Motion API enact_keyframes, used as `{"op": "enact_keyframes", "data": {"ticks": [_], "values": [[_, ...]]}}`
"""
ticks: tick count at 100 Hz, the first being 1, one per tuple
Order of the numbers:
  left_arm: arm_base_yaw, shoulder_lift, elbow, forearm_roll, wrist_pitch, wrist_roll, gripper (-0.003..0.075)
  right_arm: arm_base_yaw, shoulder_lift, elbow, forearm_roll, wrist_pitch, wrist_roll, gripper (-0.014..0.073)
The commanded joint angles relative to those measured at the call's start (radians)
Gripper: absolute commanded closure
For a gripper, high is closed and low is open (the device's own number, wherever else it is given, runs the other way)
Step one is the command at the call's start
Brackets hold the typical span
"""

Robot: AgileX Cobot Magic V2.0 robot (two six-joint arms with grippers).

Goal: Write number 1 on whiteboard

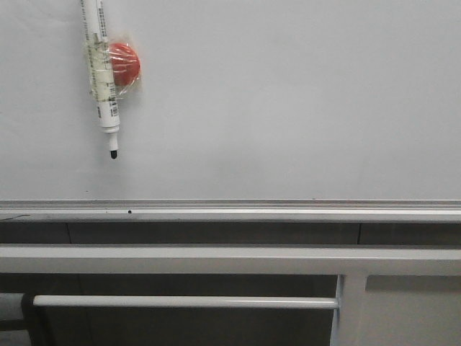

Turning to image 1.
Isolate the whiteboard with aluminium tray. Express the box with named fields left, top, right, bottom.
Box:
left=1, top=1, right=460, bottom=222

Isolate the red round magnet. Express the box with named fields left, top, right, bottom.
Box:
left=109, top=43, right=140, bottom=87

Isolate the white whiteboard marker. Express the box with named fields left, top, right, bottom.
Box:
left=80, top=0, right=120, bottom=159

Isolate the white metal stand frame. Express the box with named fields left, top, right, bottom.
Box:
left=1, top=244, right=460, bottom=345

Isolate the white horizontal rod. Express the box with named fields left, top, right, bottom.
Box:
left=33, top=295, right=339, bottom=310

